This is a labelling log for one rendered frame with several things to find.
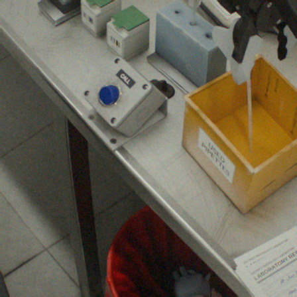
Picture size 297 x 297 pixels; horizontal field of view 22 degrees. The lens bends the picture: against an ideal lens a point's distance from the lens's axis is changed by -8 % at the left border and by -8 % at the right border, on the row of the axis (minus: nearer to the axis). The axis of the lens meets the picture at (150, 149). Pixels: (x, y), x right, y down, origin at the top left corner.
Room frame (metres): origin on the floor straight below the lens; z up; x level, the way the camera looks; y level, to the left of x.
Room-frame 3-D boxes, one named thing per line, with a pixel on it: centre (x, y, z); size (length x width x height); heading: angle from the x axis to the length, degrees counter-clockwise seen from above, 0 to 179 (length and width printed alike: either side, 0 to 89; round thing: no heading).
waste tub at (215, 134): (0.59, -0.13, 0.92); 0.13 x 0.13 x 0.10; 38
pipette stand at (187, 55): (0.73, -0.05, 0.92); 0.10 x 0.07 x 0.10; 43
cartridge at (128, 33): (0.77, 0.04, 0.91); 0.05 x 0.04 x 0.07; 131
